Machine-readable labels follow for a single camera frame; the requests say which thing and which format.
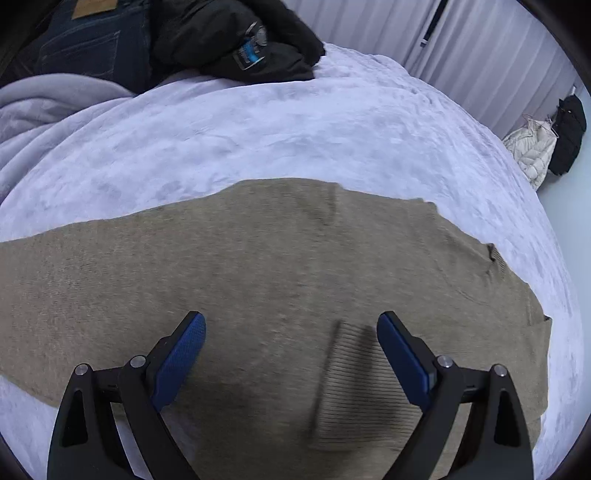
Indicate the black jacket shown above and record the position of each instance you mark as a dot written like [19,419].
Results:
[198,32]

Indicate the white pleated curtain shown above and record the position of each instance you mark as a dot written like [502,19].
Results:
[485,55]

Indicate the dark blue jeans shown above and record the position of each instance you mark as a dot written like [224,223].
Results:
[92,50]

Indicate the lavender plush blanket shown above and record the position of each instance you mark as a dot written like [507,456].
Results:
[277,129]

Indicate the grey fleece blanket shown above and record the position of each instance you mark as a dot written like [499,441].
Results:
[41,106]

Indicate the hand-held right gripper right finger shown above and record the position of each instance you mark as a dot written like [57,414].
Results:
[401,355]

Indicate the beige knit sweater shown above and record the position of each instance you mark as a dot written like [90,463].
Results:
[258,258]

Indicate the white puffer jacket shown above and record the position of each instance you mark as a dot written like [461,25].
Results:
[531,147]

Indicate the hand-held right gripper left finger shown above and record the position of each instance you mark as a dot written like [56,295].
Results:
[182,355]

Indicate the black hanging bag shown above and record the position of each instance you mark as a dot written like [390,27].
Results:
[569,134]

